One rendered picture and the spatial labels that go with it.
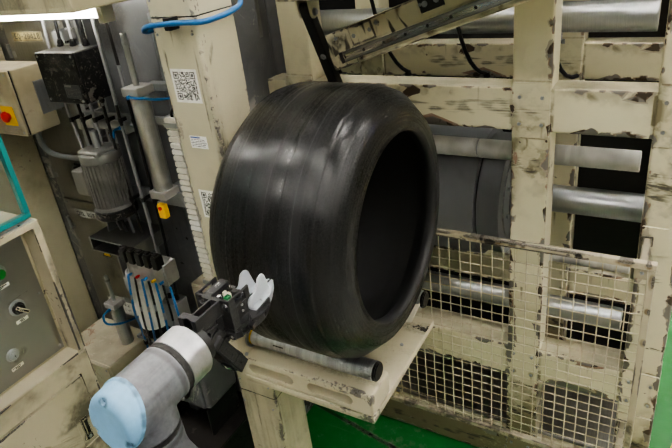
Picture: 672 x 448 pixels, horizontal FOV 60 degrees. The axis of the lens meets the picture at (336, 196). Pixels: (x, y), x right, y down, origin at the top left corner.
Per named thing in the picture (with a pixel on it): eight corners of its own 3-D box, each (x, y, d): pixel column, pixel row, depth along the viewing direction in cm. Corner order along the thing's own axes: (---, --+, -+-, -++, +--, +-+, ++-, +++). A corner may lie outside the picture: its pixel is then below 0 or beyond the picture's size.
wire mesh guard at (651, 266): (347, 385, 208) (323, 212, 178) (349, 382, 209) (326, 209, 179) (626, 474, 164) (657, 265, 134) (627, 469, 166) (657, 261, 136)
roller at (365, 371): (245, 345, 143) (246, 328, 142) (257, 339, 147) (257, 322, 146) (374, 385, 126) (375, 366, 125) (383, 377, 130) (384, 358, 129)
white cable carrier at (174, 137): (205, 287, 156) (162, 117, 136) (217, 277, 160) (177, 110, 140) (218, 290, 154) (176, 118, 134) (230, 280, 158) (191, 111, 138)
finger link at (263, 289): (280, 261, 104) (250, 290, 97) (286, 289, 107) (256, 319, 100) (266, 258, 106) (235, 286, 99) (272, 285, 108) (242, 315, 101)
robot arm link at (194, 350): (200, 397, 87) (154, 379, 92) (221, 375, 91) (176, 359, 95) (187, 350, 83) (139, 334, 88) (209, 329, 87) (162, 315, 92)
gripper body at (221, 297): (251, 282, 96) (203, 326, 87) (260, 324, 100) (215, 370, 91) (216, 273, 100) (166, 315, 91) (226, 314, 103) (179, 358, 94)
